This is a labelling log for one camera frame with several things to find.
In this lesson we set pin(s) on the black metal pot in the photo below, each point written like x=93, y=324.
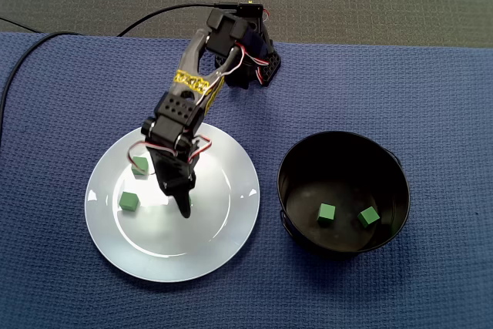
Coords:
x=343, y=175

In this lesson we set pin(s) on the blue waffle weave cloth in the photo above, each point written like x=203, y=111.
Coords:
x=385, y=298

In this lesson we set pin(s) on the white round plate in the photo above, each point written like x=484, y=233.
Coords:
x=173, y=252

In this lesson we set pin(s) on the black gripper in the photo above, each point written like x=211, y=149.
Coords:
x=176, y=184

